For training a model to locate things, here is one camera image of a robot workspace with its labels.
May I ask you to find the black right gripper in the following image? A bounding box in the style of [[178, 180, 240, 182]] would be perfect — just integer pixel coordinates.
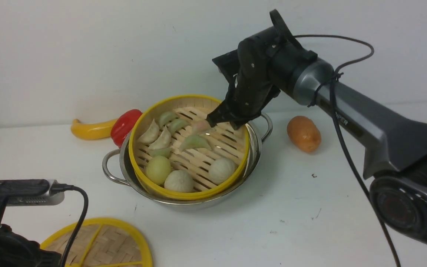
[[206, 26, 284, 130]]

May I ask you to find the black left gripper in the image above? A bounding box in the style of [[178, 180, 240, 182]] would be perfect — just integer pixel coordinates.
[[0, 224, 62, 267]]

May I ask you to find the yellow bamboo steamer basket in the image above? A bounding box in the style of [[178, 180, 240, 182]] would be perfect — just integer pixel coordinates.
[[128, 95, 251, 201]]

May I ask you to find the yellow bamboo steamer lid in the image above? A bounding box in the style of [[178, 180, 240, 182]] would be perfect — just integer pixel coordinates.
[[40, 218, 153, 267]]

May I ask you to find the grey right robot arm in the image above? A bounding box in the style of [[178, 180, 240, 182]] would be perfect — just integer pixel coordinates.
[[207, 10, 427, 245]]

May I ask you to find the pink dumpling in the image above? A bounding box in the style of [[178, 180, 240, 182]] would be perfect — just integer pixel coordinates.
[[191, 120, 213, 135]]

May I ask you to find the green dumpling centre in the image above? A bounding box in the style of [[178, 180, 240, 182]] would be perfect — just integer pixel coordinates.
[[179, 135, 212, 152]]

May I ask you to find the green dumpling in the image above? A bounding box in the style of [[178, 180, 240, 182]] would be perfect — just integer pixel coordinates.
[[148, 147, 172, 158], [158, 111, 179, 129], [179, 135, 212, 152], [168, 118, 189, 135]]

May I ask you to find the green dumpling upper middle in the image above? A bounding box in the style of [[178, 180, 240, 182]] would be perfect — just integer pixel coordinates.
[[168, 118, 189, 135]]

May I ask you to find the white round bun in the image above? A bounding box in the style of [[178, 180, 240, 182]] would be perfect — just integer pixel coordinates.
[[164, 169, 194, 193], [207, 158, 237, 185]]

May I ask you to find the green dumpling top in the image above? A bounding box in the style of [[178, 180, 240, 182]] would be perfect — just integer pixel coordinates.
[[158, 111, 179, 129]]

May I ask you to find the white folded dumpling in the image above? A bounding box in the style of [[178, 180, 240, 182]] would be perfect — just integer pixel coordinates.
[[148, 126, 172, 151]]

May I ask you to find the green dumpling left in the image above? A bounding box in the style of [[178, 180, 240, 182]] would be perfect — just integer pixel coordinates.
[[148, 147, 172, 158]]

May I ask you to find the white dumpling back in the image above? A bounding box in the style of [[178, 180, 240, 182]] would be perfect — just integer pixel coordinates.
[[137, 119, 160, 144]]

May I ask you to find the white round bun front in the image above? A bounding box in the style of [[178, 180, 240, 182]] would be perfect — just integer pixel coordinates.
[[164, 169, 194, 193]]

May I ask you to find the brown toy potato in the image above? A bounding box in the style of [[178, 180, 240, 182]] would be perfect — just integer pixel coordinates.
[[287, 116, 322, 154]]

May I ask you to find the yellow-green round bun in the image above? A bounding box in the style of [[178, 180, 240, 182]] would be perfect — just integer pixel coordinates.
[[145, 155, 172, 185]]

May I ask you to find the red toy bell pepper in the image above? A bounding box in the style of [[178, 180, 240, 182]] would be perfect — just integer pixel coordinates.
[[110, 109, 143, 148]]

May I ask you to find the yellow toy banana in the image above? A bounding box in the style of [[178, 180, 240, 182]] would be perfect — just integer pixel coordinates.
[[70, 119, 117, 141]]

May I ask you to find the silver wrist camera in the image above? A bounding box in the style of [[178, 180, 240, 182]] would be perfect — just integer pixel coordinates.
[[0, 179, 64, 217]]

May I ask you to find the stainless steel two-handled pot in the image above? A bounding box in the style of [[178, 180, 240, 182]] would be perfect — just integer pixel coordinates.
[[102, 113, 273, 212]]

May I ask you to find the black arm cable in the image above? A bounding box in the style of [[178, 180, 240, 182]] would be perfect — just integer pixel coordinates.
[[293, 34, 402, 267]]

